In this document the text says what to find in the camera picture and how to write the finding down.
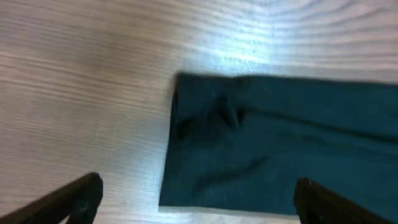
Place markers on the black t-shirt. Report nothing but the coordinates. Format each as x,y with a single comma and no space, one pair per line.
242,143

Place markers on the textured left gripper left finger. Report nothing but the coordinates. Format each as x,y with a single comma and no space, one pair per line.
76,202

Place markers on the textured left gripper right finger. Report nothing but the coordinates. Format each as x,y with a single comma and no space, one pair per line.
315,204

